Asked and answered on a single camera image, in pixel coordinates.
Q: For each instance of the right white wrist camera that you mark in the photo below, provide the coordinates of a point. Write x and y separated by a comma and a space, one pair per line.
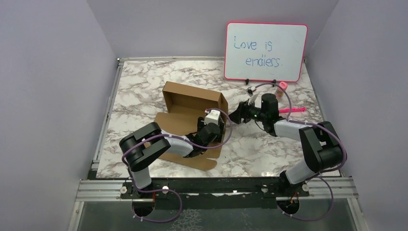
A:
252, 93

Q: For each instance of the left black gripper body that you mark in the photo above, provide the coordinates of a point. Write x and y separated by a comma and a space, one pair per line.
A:
218, 138

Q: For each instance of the pink capped small bottle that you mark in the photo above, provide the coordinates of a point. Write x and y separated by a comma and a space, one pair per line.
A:
280, 91

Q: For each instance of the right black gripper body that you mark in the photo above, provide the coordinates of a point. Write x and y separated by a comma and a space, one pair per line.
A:
251, 112

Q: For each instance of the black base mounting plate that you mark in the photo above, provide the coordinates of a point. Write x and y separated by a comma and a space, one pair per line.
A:
211, 193

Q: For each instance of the pink marker pen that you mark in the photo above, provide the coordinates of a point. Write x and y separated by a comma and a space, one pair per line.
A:
287, 110

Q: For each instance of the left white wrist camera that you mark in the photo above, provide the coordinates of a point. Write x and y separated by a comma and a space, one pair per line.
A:
212, 116

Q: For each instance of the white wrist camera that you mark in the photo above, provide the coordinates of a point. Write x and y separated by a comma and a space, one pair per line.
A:
212, 116
252, 93

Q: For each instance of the brown cardboard box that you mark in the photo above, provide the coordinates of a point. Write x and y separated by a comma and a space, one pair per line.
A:
185, 104

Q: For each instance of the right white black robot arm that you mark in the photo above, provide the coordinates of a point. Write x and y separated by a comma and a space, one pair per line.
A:
320, 145

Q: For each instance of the pink framed whiteboard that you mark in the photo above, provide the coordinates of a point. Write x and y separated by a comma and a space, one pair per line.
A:
257, 51

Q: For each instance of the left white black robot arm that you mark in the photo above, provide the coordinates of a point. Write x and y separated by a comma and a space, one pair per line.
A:
145, 145

